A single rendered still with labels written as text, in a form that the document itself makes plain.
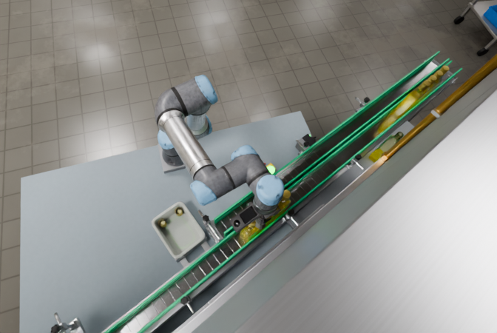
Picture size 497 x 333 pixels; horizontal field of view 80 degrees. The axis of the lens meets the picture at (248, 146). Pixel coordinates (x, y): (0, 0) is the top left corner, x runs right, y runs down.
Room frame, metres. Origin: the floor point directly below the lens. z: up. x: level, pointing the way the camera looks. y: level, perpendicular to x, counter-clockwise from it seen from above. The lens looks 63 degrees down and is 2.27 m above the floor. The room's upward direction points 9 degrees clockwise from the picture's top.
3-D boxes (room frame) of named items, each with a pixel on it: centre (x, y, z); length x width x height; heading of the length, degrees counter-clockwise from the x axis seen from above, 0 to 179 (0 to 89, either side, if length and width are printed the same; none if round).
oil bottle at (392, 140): (0.77, -0.68, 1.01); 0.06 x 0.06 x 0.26; 53
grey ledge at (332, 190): (0.68, -0.59, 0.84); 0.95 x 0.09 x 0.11; 137
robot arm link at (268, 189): (0.28, -0.08, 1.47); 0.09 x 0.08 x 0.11; 40
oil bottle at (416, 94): (1.09, -0.83, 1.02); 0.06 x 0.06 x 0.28; 47
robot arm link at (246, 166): (0.34, 0.00, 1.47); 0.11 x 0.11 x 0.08; 40
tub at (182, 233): (0.25, 0.26, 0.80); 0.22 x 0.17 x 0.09; 47
